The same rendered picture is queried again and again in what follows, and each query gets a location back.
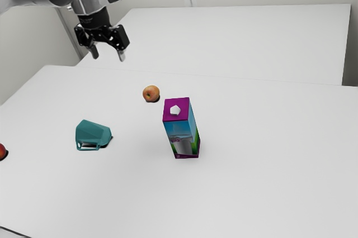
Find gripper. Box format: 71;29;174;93
73;8;131;63

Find teal faceted mug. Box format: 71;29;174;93
74;119;112;151

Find red yellow apple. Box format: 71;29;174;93
142;85;161;102

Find purple blue milk carton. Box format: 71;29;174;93
162;97;201;160

